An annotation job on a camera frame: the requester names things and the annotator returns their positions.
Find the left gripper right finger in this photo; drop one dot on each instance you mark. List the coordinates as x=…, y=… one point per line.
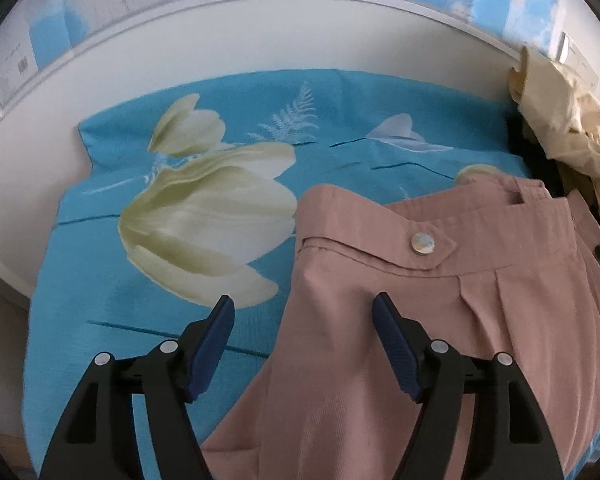
x=509, y=437

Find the white wall socket panel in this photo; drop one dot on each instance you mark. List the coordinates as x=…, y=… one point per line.
x=569, y=55

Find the cream garment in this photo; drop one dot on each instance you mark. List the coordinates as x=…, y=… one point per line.
x=563, y=115

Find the black garment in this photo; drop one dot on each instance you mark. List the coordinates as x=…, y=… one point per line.
x=517, y=135

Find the blue floral bed sheet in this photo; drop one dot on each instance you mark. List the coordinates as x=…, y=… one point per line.
x=193, y=195

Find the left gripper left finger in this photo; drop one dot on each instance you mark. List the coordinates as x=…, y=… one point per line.
x=95, y=437

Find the pink shirt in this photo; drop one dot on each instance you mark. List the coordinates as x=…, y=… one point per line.
x=494, y=264

